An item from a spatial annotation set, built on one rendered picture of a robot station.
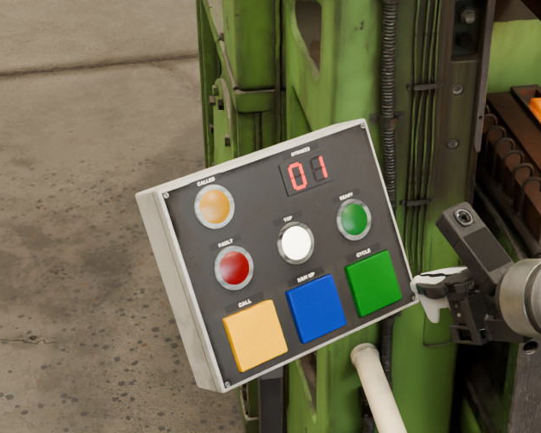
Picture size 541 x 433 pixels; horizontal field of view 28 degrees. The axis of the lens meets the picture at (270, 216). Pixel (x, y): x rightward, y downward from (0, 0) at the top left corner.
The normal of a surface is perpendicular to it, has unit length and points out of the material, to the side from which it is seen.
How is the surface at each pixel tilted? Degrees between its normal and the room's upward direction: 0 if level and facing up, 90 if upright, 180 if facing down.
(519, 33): 90
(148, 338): 0
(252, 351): 60
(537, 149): 0
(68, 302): 0
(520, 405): 90
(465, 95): 90
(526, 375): 90
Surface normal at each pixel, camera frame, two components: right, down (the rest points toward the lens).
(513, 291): -0.85, -0.24
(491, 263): 0.29, -0.54
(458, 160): 0.16, 0.53
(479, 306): 0.48, -0.04
